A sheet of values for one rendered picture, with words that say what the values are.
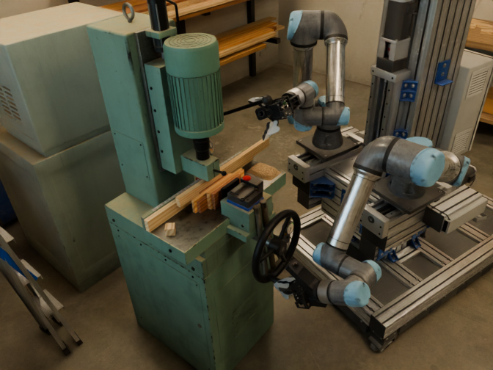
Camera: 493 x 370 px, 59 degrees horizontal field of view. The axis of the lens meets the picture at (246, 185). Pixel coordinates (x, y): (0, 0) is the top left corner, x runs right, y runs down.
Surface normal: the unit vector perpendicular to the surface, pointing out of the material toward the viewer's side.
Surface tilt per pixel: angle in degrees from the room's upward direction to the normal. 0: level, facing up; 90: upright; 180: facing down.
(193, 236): 0
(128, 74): 90
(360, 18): 90
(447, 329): 0
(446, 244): 0
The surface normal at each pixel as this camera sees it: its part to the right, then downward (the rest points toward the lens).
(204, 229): -0.04, -0.82
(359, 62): -0.66, 0.45
